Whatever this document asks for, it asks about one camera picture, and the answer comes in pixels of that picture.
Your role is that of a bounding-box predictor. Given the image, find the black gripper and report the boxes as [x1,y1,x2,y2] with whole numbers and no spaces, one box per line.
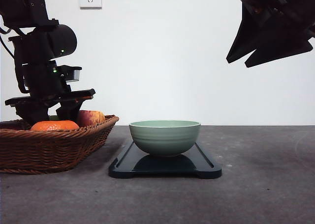
[226,0,315,68]
[5,64,96,125]

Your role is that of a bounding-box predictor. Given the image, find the green ceramic bowl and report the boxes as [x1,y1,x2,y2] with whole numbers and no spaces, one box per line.
[129,120,201,156]

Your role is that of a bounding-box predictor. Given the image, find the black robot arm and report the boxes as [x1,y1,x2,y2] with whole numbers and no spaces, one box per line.
[0,0,95,127]

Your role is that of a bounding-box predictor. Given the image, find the brown wicker basket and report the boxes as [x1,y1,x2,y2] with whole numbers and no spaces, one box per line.
[0,115,119,174]

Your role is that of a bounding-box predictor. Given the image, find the green fruit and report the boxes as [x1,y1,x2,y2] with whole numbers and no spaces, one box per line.
[48,115,60,121]

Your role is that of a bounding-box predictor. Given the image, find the orange tangerine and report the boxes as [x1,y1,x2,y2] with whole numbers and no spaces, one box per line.
[31,120,80,131]

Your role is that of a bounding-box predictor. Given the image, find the red yellow apple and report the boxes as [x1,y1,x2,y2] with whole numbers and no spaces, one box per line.
[78,110,105,127]

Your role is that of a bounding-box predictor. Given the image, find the dark blue rectangular tray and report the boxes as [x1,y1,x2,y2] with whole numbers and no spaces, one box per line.
[108,141,222,179]

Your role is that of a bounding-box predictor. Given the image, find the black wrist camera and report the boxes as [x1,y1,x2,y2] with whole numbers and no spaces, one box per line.
[57,65,82,82]

